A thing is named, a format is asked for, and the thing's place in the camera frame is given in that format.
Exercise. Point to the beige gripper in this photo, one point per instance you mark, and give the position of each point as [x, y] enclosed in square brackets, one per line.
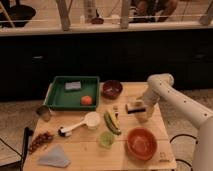
[144, 116]

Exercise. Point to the wooden board eraser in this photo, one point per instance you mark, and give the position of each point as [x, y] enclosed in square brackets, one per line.
[131, 108]

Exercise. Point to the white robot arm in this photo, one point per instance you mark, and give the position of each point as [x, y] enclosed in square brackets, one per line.
[201, 117]

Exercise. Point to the green plastic cup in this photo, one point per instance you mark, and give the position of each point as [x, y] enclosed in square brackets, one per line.
[106, 139]

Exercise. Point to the orange red bowl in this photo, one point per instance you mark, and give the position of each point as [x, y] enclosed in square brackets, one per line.
[141, 143]

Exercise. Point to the yellow banana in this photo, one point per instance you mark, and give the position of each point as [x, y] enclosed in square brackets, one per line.
[113, 118]

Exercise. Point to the green cucumber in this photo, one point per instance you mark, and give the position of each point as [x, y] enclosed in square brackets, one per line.
[110, 125]

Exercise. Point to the dark red bowl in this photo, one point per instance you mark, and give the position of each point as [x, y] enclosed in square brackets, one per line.
[112, 89]

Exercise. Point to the white measuring scoop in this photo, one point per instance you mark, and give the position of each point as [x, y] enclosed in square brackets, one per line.
[91, 120]

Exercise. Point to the orange tomato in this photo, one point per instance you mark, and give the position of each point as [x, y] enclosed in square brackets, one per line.
[86, 100]

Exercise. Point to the grey sponge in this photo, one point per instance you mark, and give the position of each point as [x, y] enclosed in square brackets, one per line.
[72, 86]

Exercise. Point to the green plastic tray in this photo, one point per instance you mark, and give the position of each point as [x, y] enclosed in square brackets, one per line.
[59, 98]

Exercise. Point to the light blue cloth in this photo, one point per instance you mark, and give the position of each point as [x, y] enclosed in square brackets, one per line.
[55, 157]

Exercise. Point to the red grapes bunch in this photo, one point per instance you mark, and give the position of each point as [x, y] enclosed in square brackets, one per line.
[40, 140]

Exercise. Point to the seated person legs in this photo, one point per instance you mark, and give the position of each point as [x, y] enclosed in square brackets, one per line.
[146, 10]

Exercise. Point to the dark red object on ledge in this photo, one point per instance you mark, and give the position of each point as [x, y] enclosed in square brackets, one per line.
[97, 20]

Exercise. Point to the black round stool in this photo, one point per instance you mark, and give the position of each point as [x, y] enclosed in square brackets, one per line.
[19, 14]

